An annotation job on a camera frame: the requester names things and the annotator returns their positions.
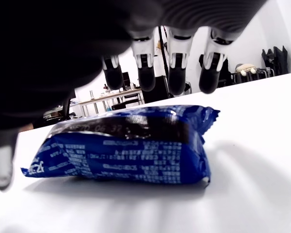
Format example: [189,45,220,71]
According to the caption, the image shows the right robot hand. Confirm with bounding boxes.
[0,0,267,192]

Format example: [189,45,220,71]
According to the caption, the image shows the blue Oreo cookie packet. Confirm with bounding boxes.
[20,104,221,186]

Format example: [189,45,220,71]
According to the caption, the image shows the light wooden desk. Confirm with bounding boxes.
[70,87,144,117]

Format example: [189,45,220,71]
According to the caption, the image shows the black computer monitor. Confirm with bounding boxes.
[122,72,131,88]

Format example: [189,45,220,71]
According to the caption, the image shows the tall equipment rack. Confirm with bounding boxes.
[155,25,170,76]

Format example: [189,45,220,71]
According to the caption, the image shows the black cabinet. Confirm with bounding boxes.
[142,75,171,104]

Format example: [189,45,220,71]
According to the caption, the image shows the person in black jacket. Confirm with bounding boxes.
[198,53,231,88]

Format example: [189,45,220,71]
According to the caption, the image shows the cream plush toy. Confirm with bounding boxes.
[235,63,258,76]

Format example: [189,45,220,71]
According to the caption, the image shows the black bags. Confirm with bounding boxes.
[261,45,289,74]

